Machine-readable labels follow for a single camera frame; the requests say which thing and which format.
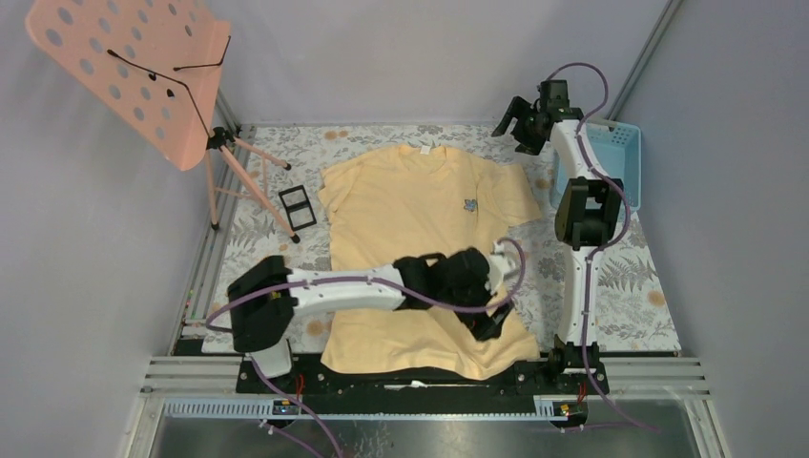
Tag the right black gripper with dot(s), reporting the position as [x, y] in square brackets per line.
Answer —
[518, 110]

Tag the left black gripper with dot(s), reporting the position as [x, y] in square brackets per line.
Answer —
[483, 325]

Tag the yellow shirt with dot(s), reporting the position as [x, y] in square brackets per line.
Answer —
[399, 201]

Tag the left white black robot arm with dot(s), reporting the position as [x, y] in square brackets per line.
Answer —
[264, 301]

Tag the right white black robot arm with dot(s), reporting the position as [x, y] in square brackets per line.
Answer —
[586, 217]

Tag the black open brooch case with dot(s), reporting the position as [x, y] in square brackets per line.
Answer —
[298, 207]

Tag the light blue plastic basket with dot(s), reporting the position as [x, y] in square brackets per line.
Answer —
[617, 146]

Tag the floral patterned table mat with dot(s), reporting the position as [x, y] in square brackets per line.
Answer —
[630, 310]

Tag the pink perforated music stand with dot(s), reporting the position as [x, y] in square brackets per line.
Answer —
[158, 66]

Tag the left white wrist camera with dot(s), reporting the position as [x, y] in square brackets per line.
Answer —
[501, 266]

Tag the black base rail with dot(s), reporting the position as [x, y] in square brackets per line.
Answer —
[309, 377]

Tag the grey slotted cable duct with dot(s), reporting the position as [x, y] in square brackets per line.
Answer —
[501, 409]

